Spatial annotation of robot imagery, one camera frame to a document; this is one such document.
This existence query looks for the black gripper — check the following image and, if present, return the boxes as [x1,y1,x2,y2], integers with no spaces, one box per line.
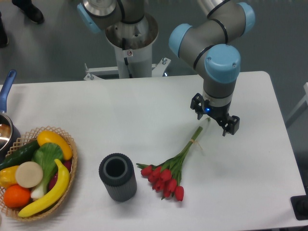
[190,93,240,137]

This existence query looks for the red tulip bouquet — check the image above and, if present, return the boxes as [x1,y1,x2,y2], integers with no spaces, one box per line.
[136,126,204,202]

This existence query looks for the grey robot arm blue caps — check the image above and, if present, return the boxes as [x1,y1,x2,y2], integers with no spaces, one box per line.
[77,0,256,134]

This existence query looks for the dark grey ribbed vase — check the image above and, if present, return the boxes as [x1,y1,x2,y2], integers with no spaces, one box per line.
[98,153,137,202]

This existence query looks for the black device at table edge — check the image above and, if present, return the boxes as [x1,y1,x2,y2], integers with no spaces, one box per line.
[290,195,308,220]

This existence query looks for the red vegetable in basket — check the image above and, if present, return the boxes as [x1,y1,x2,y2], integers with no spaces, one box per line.
[48,159,72,191]

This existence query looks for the yellow banana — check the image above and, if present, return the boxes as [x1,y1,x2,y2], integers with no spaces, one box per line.
[18,159,70,218]

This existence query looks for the green bok choy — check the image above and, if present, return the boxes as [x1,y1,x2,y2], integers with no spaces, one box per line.
[31,142,64,200]

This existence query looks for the woven wicker basket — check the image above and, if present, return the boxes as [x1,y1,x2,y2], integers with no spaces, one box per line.
[0,126,77,222]

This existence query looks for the green cucumber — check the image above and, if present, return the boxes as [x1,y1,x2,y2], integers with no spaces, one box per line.
[0,140,39,170]

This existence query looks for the round beige disc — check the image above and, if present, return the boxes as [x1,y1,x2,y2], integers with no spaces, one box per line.
[15,161,43,188]

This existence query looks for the orange fruit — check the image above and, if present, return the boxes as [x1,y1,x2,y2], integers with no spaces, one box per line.
[3,185,30,208]

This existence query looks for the yellow bell pepper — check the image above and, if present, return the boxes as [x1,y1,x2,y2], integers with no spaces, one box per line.
[0,166,19,188]

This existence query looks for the black shoe at left edge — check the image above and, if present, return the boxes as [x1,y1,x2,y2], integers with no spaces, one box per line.
[0,16,9,48]

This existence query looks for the white frame at right edge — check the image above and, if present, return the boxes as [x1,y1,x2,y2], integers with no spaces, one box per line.
[285,82,308,128]

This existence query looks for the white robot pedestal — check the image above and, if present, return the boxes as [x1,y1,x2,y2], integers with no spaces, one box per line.
[84,13,171,80]

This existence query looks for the blue handled saucepan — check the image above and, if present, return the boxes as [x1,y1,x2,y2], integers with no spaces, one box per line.
[0,69,20,163]

